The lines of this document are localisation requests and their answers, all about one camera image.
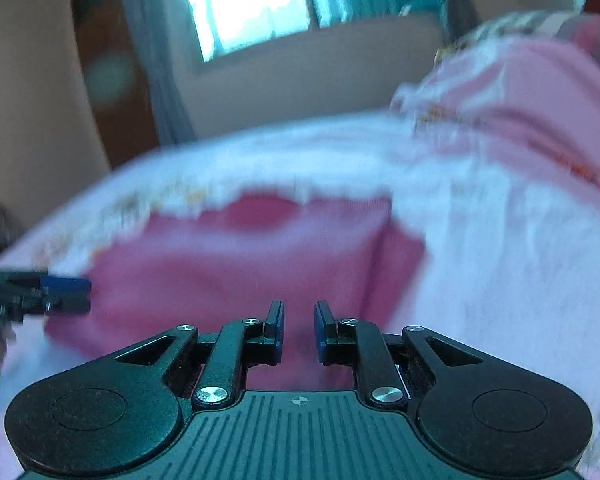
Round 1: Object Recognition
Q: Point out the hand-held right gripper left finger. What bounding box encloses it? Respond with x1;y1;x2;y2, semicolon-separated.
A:
115;301;286;408

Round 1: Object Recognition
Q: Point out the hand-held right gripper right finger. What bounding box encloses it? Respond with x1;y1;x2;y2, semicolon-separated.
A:
314;301;485;406

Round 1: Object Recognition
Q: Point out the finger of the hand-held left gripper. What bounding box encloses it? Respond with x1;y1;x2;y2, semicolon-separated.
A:
0;271;92;297
0;296;90;322

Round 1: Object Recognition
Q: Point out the pink striped knitted dress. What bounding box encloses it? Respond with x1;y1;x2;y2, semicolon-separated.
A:
45;192;427;396

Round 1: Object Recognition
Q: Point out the floral bed sheet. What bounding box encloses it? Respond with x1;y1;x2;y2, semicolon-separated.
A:
0;110;600;480

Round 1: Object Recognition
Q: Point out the brown wooden door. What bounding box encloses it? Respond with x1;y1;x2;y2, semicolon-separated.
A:
71;0;159;171

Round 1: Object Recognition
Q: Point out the grey curtain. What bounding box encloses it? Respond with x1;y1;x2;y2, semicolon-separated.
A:
115;0;198;147

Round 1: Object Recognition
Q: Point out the pink blanket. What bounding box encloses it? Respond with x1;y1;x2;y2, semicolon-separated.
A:
390;35;600;196

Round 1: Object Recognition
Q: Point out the window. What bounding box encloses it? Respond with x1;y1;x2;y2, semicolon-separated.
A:
180;0;448;63

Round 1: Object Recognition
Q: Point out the grey pink striped pillow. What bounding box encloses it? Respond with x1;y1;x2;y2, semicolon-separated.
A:
447;10;600;73

